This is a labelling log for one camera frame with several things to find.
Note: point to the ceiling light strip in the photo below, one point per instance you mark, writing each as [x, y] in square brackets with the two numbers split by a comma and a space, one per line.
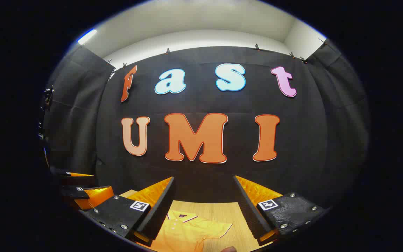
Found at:
[86, 36]

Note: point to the orange polo T-shirt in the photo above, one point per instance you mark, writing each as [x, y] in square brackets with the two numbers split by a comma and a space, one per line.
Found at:
[187, 234]

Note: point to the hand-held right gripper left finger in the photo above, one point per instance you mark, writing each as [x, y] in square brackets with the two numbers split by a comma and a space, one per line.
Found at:
[159, 210]

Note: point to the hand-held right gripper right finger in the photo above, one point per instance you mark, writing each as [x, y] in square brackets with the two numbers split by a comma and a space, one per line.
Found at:
[248, 210]

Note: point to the row of backdrop clips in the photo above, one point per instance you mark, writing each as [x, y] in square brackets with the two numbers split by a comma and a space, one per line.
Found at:
[257, 47]

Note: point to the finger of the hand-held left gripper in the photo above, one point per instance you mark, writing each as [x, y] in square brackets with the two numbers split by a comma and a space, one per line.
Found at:
[96, 196]
[77, 179]

